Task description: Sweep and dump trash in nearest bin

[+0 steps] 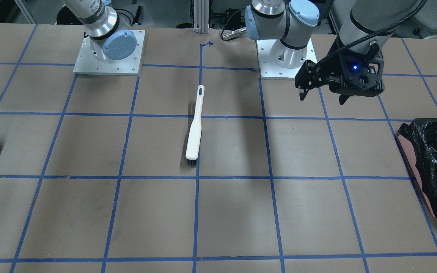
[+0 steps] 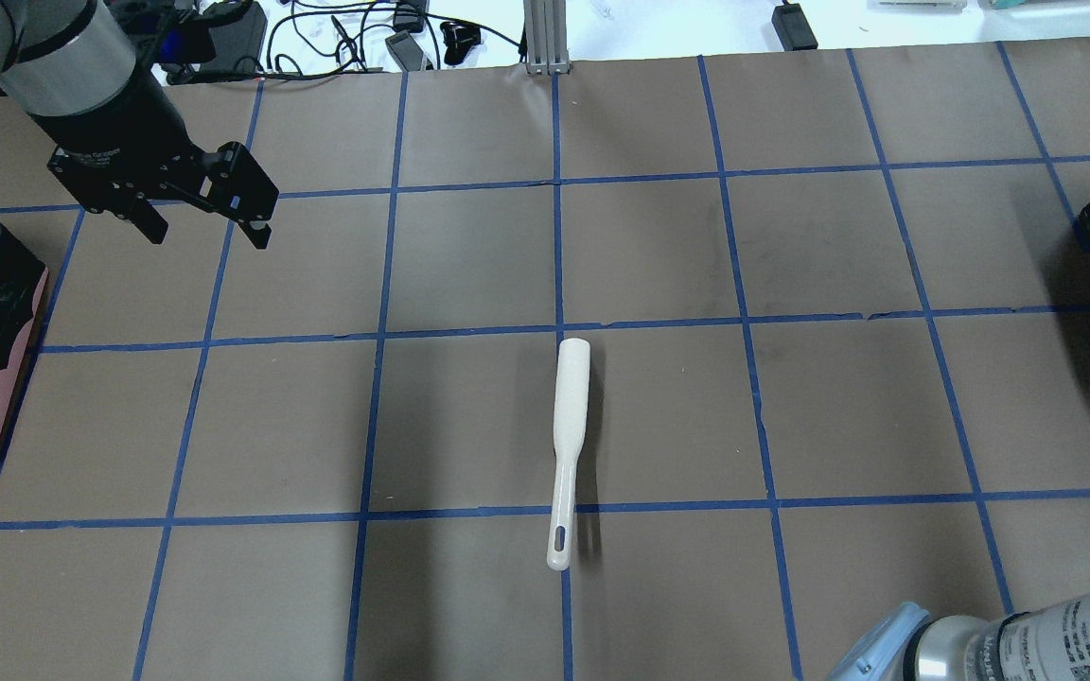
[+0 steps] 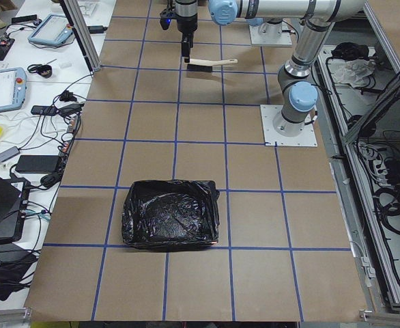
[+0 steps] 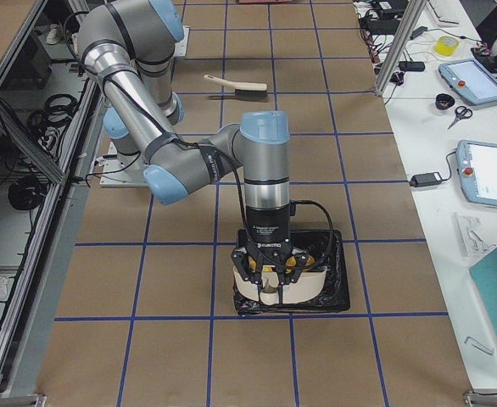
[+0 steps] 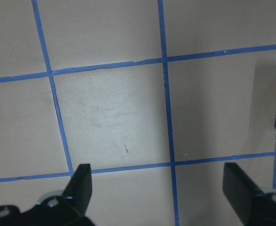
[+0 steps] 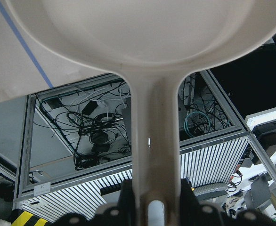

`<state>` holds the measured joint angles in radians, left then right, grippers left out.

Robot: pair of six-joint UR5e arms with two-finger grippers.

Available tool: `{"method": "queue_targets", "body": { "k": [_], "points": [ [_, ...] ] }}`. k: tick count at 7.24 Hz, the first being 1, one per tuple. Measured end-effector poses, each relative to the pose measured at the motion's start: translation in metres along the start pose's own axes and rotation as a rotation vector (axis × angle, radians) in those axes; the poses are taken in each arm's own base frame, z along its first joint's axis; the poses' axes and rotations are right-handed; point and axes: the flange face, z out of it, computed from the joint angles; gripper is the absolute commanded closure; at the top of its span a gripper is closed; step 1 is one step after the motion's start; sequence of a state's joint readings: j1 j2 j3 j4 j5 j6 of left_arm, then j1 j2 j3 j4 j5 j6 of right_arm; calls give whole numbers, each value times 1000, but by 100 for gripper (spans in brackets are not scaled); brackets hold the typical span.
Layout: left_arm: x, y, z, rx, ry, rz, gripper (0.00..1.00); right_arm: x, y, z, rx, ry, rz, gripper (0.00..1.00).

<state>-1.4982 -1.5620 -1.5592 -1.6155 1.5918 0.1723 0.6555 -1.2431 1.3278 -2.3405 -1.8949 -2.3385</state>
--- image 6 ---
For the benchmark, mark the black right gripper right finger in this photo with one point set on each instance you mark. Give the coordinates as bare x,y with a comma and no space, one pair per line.
195,213

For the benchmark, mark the white plastic dustpan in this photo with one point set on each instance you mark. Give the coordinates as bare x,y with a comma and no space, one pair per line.
153,45

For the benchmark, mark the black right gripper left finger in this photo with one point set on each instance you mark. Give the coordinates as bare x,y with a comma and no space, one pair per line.
129,209

